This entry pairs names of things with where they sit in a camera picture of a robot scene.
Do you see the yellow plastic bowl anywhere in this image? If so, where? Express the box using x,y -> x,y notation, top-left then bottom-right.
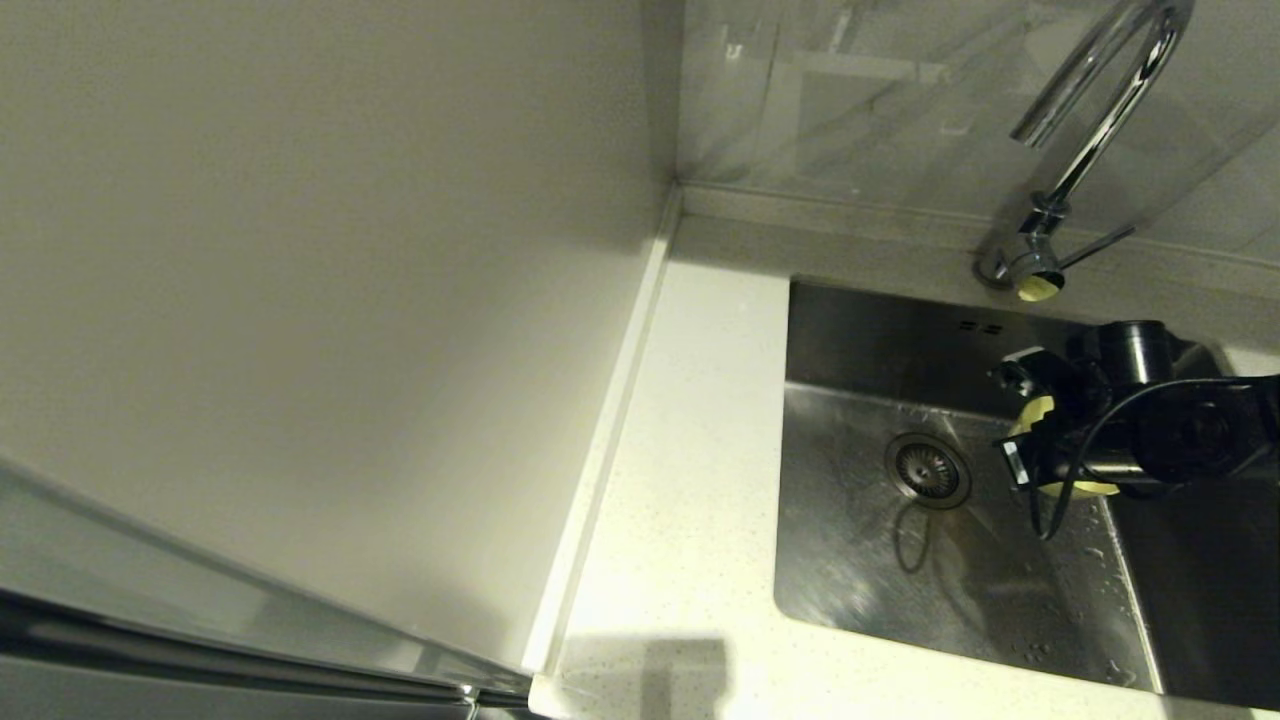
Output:
1008,395 -> 1123,499

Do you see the stainless steel sink basin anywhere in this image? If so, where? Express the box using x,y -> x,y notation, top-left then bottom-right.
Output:
772,278 -> 1280,709

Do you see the round metal drain strainer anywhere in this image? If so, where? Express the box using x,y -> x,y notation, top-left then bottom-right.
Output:
884,433 -> 971,510

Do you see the chrome gooseneck kitchen faucet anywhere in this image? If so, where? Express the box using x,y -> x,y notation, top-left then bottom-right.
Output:
975,0 -> 1196,303

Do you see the beige cabinet side panel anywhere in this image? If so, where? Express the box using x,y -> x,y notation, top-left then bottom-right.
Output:
0,0 -> 683,671

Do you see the stainless steel appliance front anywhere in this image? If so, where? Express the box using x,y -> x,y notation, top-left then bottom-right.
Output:
0,455 -> 536,720

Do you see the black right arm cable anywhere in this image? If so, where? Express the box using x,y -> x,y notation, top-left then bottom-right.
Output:
1028,375 -> 1280,542

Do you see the chrome appliance handle bar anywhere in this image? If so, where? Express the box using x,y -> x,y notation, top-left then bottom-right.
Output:
0,590 -> 533,709

